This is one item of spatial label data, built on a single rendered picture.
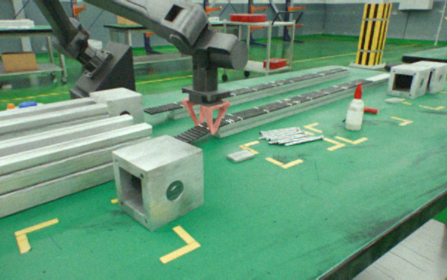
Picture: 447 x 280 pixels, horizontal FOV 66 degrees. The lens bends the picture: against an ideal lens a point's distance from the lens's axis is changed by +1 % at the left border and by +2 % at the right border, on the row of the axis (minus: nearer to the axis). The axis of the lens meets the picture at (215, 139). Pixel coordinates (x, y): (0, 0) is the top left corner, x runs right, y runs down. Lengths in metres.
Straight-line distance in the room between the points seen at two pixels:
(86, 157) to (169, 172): 0.18
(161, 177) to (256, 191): 0.19
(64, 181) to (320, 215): 0.41
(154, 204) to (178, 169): 0.06
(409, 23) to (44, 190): 12.07
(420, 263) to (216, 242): 1.10
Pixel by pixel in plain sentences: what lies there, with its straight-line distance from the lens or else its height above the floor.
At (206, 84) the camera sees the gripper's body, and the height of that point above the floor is 0.92.
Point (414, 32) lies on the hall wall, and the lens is 12.29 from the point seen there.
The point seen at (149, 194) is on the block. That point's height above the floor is 0.84.
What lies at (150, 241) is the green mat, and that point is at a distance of 0.48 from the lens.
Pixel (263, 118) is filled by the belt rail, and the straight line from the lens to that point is 0.91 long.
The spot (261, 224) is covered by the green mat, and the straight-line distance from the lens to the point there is 0.51.
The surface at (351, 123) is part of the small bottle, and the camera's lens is 0.91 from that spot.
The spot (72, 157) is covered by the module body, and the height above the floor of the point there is 0.84.
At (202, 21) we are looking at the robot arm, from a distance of 0.70.
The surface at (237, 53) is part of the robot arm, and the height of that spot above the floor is 0.99.
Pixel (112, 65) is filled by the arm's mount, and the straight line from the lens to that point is 1.25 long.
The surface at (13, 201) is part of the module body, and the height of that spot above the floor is 0.80.
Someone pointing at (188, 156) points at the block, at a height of 0.87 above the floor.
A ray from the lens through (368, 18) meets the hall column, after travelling 7.01.
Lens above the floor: 1.07
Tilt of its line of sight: 22 degrees down
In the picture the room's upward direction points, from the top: straight up
